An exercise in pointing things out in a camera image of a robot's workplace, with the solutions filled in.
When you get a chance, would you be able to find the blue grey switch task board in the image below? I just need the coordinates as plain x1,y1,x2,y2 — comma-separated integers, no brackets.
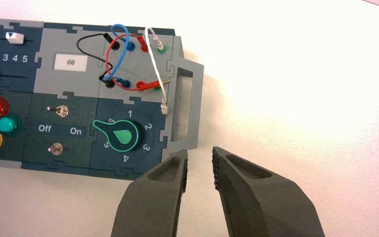
0,18,205,181

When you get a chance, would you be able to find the red banana plug cable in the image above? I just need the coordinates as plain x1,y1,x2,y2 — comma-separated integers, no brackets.
106,34,171,91

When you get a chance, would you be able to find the green push button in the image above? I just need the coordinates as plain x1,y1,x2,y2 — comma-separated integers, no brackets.
0,115,22,136

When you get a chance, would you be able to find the black green rotary knob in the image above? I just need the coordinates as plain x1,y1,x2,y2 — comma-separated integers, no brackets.
92,119,142,153

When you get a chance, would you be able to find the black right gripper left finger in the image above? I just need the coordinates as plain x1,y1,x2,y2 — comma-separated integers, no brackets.
111,149,189,237

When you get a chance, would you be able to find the black banana plug cable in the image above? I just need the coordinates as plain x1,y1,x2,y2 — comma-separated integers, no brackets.
76,33,120,89

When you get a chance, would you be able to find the metal toggle switch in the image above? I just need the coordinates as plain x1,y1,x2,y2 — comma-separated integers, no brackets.
47,104,69,118
48,143,63,156

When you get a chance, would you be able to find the white banana plug cable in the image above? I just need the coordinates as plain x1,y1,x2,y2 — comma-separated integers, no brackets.
144,27,169,115

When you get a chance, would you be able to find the white number display label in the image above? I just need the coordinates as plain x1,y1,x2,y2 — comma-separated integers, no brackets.
54,54,88,72

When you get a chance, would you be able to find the blue banana plug cable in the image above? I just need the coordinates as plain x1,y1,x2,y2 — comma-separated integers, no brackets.
103,24,137,89

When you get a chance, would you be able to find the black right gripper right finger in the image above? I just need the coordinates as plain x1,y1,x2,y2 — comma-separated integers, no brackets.
211,146,326,237

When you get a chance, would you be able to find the white slider knob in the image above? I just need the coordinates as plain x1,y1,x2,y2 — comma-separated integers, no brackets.
5,32,25,44

